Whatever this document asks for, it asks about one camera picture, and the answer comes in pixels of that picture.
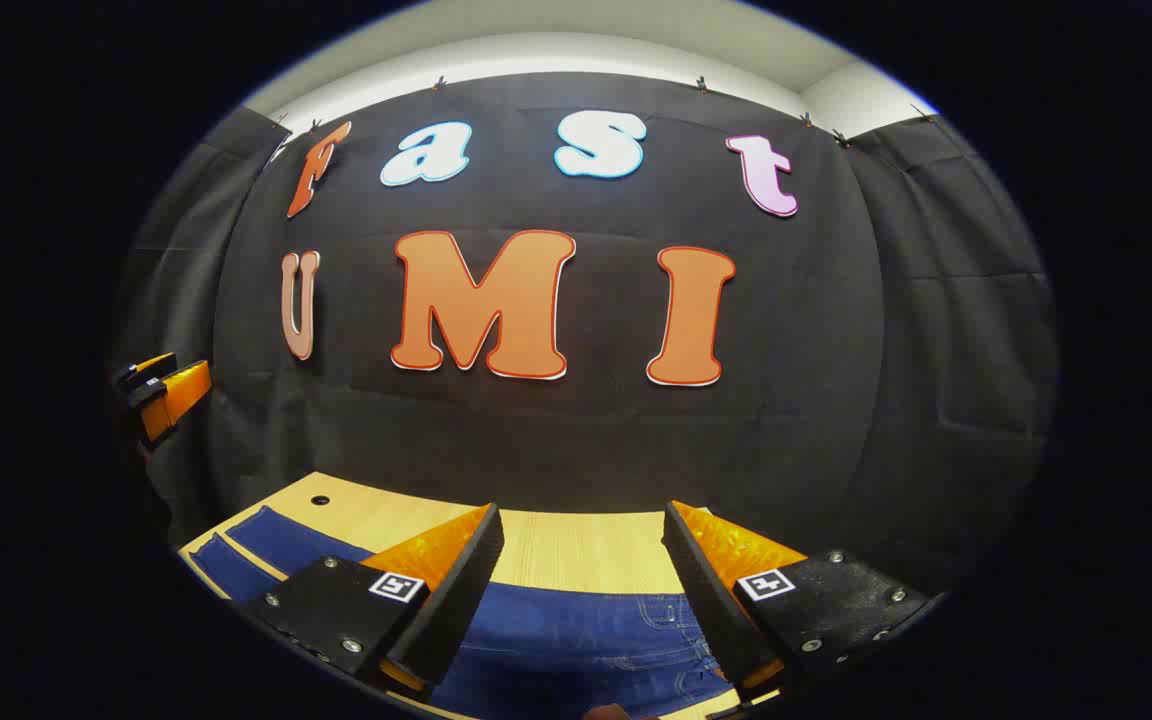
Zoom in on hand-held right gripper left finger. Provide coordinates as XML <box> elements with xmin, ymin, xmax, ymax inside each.
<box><xmin>239</xmin><ymin>503</ymin><xmax>506</xmax><ymax>701</ymax></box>

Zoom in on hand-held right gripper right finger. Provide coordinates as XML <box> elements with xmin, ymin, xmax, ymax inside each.
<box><xmin>662</xmin><ymin>499</ymin><xmax>945</xmax><ymax>703</ymax></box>

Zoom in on blue denim jeans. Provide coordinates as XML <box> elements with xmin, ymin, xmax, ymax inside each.
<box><xmin>186</xmin><ymin>505</ymin><xmax>742</xmax><ymax>720</ymax></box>

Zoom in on black backdrop cloth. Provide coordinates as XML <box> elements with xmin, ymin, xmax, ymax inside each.
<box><xmin>114</xmin><ymin>72</ymin><xmax>1062</xmax><ymax>601</ymax></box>

